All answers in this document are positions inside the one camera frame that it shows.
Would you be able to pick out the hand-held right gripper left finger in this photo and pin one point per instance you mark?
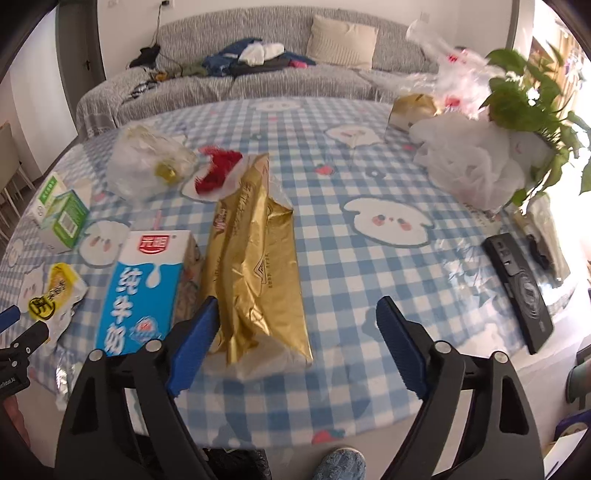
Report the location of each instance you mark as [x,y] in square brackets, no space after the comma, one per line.
[194,346]

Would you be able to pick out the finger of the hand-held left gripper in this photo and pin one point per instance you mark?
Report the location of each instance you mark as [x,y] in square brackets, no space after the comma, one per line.
[30,339]
[9,318]

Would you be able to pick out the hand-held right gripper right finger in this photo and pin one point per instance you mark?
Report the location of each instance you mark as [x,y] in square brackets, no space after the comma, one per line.
[399,350]

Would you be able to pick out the gold foil package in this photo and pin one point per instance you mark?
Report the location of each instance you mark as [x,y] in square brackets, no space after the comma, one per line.
[254,258]

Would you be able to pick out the white and green box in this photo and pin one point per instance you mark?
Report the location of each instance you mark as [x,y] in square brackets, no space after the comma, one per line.
[62,214]

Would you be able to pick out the black lined trash bin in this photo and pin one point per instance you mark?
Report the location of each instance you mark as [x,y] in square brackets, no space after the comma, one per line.
[240,464]

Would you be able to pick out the yellow and white wrapper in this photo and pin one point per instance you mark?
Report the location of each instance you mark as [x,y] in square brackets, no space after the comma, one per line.
[53,295]

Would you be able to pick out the silver foil wrapper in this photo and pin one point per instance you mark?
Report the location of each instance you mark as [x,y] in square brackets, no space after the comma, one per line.
[67,378]

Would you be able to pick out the blue and white milk carton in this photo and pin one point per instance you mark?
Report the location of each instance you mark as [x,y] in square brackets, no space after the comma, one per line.
[138,295]

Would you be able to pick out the blue fuzzy slipper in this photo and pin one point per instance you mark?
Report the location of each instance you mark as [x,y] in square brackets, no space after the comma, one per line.
[339,464]

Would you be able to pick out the black flat device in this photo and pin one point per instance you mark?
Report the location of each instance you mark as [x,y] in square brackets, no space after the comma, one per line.
[519,286]

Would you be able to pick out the beige chair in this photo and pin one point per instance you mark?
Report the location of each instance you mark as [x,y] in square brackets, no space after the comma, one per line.
[11,175]

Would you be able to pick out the blue checked tablecloth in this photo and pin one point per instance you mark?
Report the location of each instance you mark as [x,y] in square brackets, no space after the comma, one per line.
[369,194]

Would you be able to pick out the red fuzzy scrap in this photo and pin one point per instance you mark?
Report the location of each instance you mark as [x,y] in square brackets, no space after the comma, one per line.
[217,170]

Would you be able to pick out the clear crumpled plastic bag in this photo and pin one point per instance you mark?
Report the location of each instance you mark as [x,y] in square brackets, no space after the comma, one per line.
[143,161]

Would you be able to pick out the translucent plastic packet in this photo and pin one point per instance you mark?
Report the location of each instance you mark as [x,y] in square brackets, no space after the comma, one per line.
[549,230]

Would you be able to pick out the white plastic bag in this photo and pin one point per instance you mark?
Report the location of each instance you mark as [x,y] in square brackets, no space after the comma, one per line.
[471,161]

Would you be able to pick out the gold tissue pack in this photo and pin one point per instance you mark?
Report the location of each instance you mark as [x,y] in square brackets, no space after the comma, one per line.
[413,110]

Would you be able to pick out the grey patterned sofa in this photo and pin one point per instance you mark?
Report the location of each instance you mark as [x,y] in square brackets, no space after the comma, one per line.
[286,87]

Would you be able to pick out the red print plastic bag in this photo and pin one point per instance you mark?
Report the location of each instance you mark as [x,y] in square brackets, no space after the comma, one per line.
[455,69]

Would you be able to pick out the blue garment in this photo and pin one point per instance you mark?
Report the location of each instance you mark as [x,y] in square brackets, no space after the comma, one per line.
[226,60]

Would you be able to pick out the green potted plant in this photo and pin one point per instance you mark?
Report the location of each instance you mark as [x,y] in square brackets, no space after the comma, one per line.
[521,87]

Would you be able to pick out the black garment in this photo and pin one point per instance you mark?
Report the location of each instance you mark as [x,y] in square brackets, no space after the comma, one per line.
[144,57]

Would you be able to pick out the white garment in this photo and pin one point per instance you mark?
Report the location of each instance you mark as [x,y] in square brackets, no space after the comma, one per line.
[258,53]

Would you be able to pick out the beige pillow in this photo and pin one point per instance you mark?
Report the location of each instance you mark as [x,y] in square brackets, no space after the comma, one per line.
[341,42]

